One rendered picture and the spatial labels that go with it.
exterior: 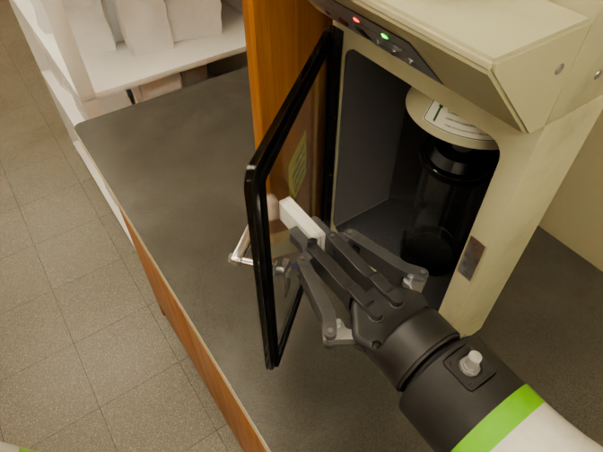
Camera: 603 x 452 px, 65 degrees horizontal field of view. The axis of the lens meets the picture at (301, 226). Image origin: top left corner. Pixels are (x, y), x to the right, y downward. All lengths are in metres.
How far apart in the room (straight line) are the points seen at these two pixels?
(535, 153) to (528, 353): 0.46
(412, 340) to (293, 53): 0.46
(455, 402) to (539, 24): 0.29
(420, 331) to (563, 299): 0.60
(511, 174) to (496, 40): 0.19
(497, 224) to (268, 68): 0.38
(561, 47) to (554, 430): 0.28
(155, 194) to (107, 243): 1.28
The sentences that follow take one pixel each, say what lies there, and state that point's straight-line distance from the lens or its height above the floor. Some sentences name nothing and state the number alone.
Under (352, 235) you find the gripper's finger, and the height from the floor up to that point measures 1.29.
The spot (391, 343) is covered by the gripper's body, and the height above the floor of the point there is 1.31.
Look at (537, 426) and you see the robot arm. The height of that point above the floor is 1.33.
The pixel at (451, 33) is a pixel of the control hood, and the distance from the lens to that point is 0.38.
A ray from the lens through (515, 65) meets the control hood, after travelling 0.38.
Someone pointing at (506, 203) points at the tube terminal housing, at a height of 1.31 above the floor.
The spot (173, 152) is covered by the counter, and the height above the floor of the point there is 0.94.
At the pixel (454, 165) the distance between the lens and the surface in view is 0.67.
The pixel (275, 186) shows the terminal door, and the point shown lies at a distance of 0.51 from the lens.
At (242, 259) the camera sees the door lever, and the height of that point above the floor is 1.21.
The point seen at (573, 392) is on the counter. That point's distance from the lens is 0.90.
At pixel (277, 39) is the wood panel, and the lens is 0.70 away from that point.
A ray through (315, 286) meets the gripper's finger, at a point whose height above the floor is 1.29.
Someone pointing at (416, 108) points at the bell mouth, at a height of 1.33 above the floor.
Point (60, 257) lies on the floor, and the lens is 2.39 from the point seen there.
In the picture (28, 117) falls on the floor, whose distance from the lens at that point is 3.37.
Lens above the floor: 1.67
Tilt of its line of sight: 48 degrees down
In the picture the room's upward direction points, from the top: straight up
